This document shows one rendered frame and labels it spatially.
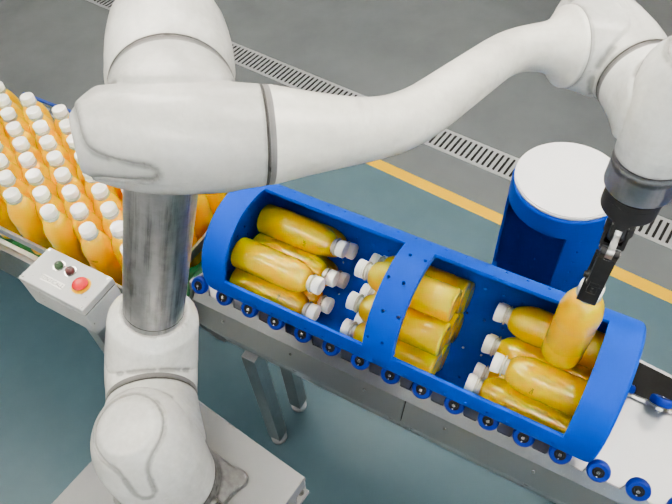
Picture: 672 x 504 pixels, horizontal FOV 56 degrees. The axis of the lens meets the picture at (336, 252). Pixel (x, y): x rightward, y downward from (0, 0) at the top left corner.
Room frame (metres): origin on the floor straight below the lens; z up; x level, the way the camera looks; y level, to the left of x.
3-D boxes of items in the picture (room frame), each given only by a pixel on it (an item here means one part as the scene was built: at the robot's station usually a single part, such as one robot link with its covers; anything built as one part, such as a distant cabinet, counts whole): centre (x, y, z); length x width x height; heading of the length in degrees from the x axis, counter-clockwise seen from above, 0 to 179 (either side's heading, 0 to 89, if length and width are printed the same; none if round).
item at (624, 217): (0.55, -0.40, 1.55); 0.08 x 0.07 x 0.09; 147
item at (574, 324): (0.55, -0.40, 1.26); 0.07 x 0.07 x 0.20
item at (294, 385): (1.03, 0.19, 0.31); 0.06 x 0.06 x 0.63; 57
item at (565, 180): (1.11, -0.62, 1.03); 0.28 x 0.28 x 0.01
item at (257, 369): (0.91, 0.27, 0.31); 0.06 x 0.06 x 0.63; 57
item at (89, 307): (0.88, 0.62, 1.05); 0.20 x 0.10 x 0.10; 57
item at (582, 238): (1.11, -0.62, 0.59); 0.28 x 0.28 x 0.88
